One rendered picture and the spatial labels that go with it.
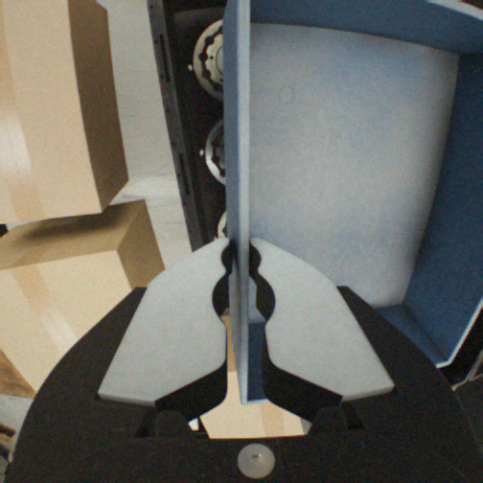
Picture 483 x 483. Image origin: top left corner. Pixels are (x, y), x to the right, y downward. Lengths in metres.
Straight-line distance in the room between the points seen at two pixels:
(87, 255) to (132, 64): 0.32
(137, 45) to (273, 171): 0.42
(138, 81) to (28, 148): 0.22
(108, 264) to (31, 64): 0.27
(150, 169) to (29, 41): 0.28
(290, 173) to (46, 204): 0.36
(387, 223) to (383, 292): 0.06
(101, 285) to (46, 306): 0.11
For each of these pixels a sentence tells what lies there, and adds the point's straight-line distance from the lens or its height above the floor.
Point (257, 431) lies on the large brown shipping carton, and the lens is 0.76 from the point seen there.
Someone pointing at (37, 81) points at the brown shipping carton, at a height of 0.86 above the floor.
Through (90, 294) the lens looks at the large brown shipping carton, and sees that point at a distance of 0.45.
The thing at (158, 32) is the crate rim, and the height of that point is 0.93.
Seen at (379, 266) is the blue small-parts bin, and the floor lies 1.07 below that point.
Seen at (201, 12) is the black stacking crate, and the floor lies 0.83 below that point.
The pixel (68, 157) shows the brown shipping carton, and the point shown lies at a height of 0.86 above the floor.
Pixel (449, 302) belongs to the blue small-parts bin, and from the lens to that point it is 0.23.
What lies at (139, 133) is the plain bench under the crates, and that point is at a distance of 0.54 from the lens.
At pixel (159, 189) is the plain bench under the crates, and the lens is 0.56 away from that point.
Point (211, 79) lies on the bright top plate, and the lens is 0.37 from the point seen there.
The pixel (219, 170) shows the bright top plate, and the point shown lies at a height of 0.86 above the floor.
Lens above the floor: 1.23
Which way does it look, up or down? 62 degrees down
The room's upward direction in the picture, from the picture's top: 167 degrees clockwise
